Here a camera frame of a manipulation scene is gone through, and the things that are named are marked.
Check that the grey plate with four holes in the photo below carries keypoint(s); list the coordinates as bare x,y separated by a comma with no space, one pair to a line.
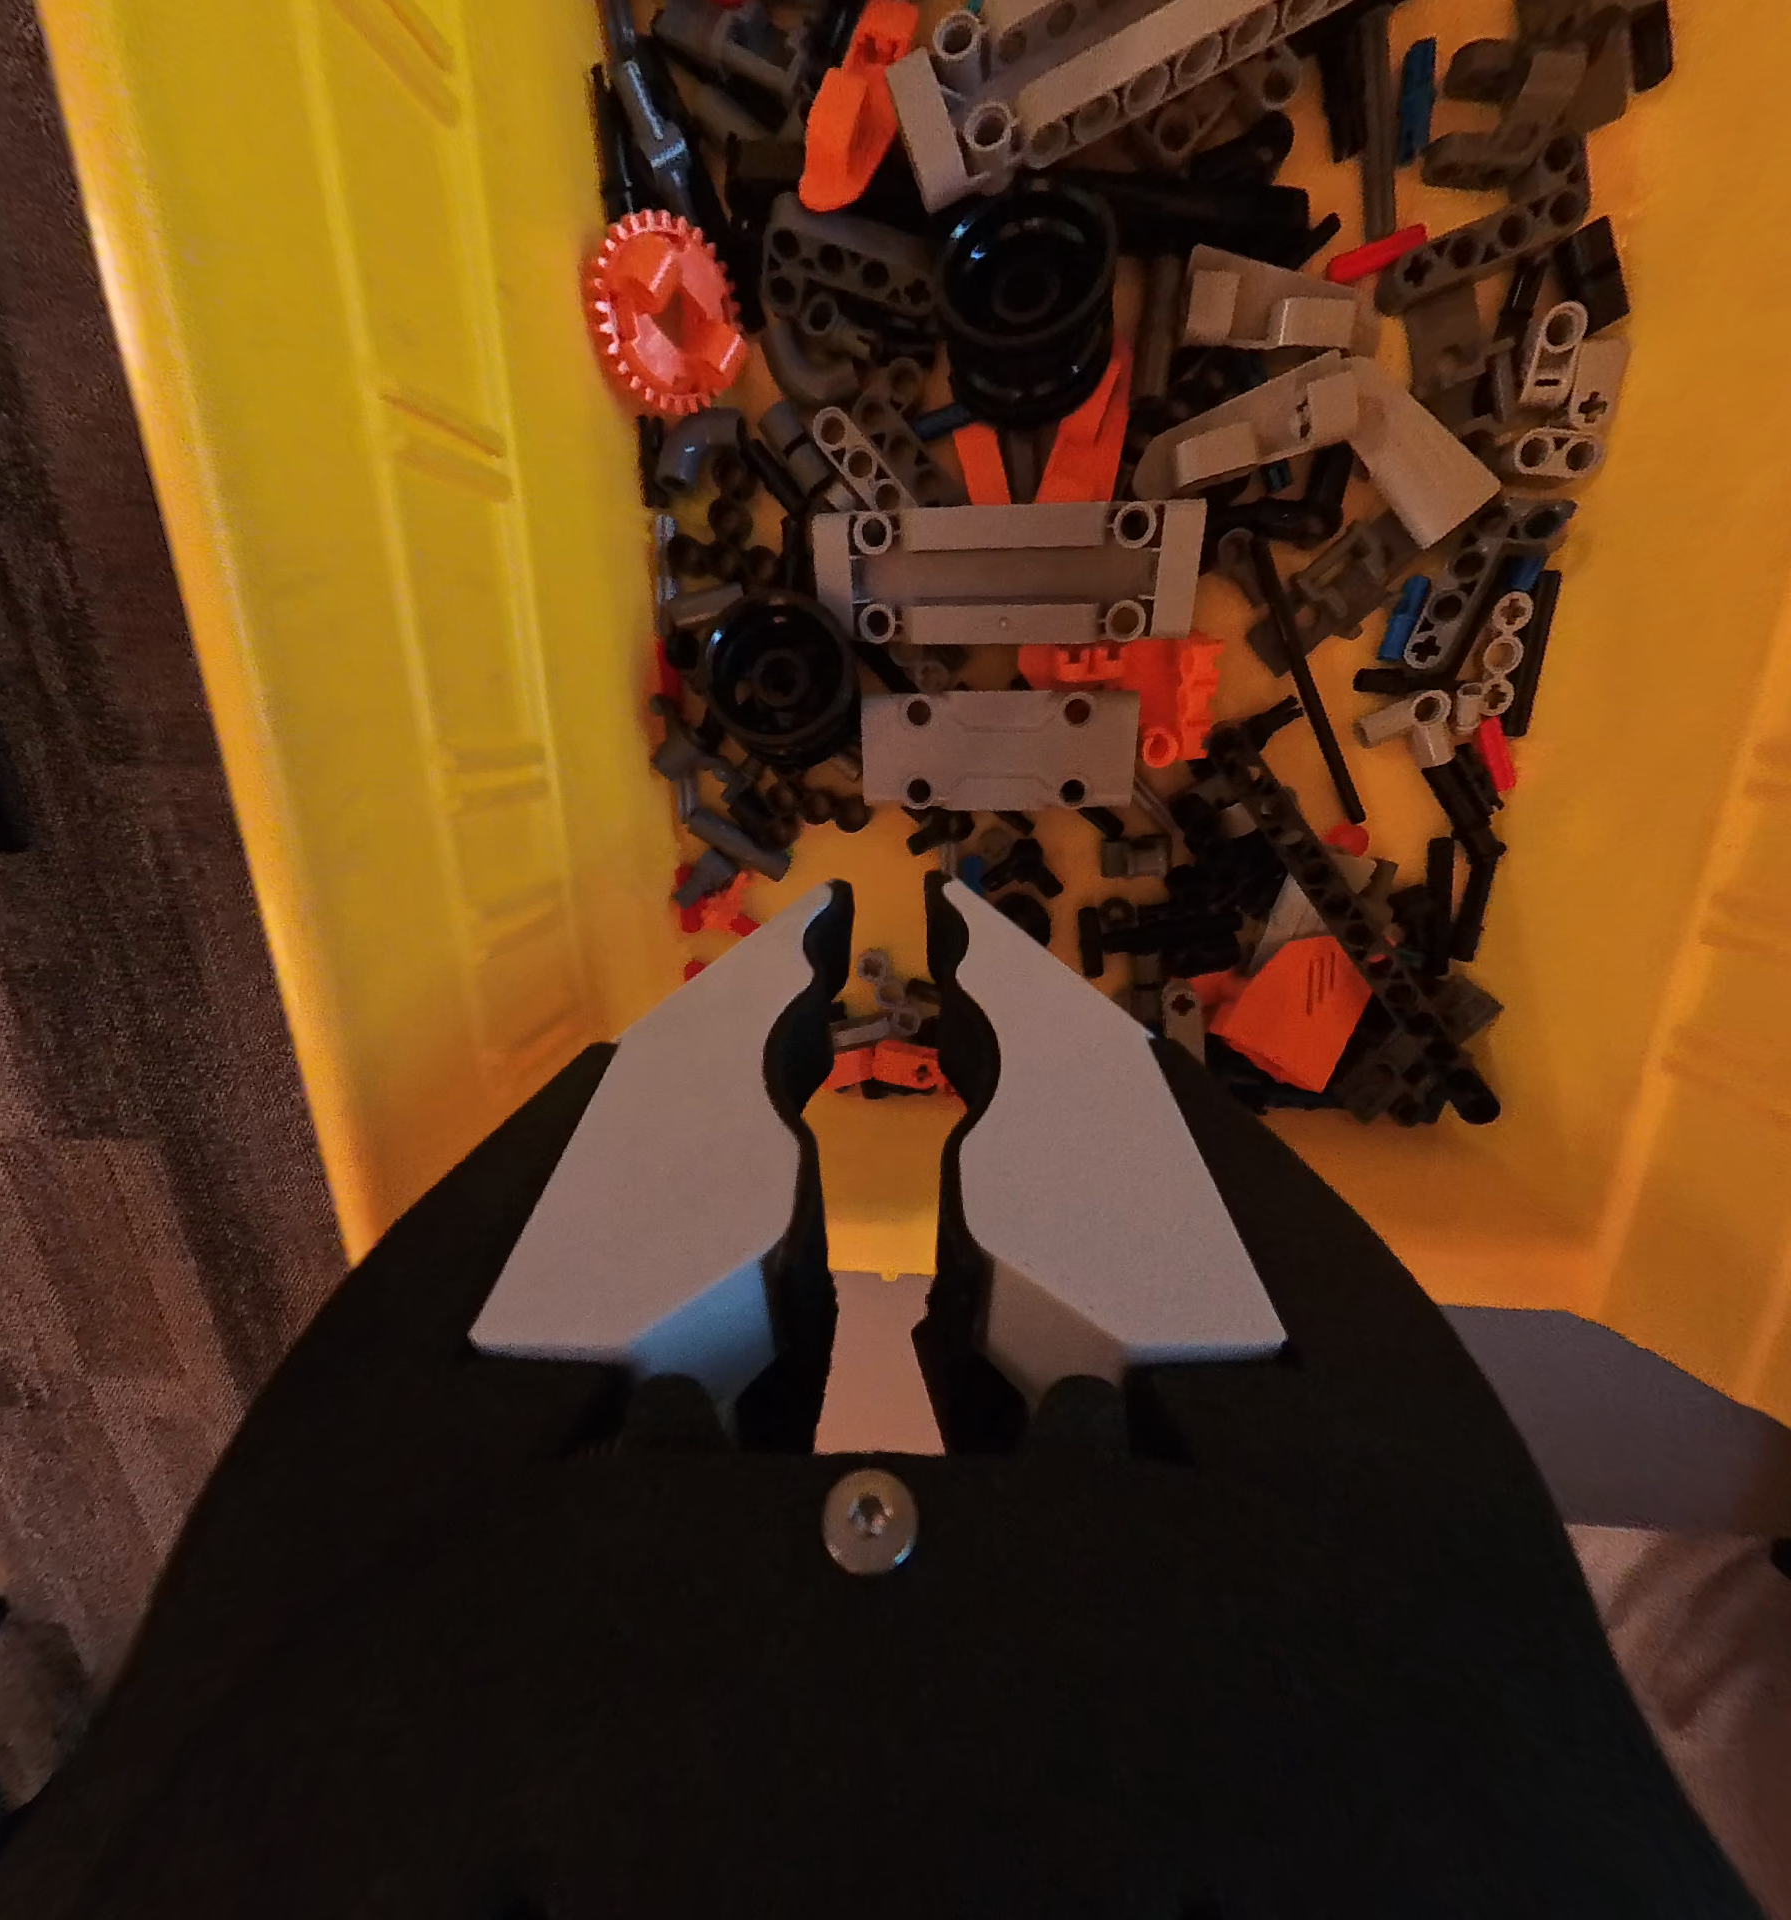
999,753

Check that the orange flat beam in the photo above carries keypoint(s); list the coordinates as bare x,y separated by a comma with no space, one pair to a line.
896,1071

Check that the large grey frame piece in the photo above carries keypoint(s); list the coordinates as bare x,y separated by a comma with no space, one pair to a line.
1105,89

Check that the orange bracket piece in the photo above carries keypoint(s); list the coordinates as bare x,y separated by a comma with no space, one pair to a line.
1135,676

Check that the grey rectangular frame piece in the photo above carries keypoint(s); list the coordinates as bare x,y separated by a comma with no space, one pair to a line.
1005,532

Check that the yellow plastic bin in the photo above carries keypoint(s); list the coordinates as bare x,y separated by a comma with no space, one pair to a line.
385,602

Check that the orange panel piece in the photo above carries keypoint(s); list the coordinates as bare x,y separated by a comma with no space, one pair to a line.
1291,1013

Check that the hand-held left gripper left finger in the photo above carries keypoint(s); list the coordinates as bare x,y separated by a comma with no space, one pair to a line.
654,1200

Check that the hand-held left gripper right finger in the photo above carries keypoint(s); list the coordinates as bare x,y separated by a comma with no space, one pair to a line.
1105,1200

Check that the black wheel hub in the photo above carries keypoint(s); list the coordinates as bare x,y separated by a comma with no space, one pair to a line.
1026,301
779,674

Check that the orange gear wheel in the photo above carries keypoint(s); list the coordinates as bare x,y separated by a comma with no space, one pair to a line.
664,312

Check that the pile of building bricks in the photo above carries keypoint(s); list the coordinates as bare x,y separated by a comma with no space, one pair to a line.
1284,451

